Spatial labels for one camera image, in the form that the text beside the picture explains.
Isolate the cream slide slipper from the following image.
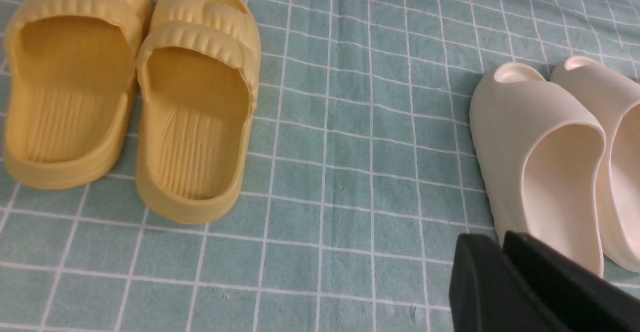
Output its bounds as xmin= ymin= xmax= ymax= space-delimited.
xmin=469 ymin=62 xmax=606 ymax=277
xmin=550 ymin=56 xmax=640 ymax=272

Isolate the left yellow slipper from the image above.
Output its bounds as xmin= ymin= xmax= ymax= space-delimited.
xmin=3 ymin=0 xmax=153 ymax=190

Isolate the right yellow slipper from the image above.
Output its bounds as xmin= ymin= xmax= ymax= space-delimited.
xmin=135 ymin=0 xmax=262 ymax=224

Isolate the left cream slide slipper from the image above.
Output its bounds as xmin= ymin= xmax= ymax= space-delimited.
xmin=469 ymin=62 xmax=606 ymax=277

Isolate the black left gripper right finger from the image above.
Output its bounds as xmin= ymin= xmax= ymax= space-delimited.
xmin=503 ymin=231 xmax=640 ymax=331

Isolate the green checked cloth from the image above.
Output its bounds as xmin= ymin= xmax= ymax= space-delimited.
xmin=1 ymin=0 xmax=639 ymax=331

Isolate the yellow slipper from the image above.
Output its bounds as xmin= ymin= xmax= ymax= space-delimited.
xmin=135 ymin=0 xmax=262 ymax=224
xmin=3 ymin=0 xmax=153 ymax=190

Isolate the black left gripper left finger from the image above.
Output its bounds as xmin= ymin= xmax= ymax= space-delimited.
xmin=448 ymin=233 xmax=570 ymax=331

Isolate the right cream slide slipper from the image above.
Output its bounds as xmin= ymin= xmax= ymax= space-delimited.
xmin=550 ymin=56 xmax=640 ymax=272

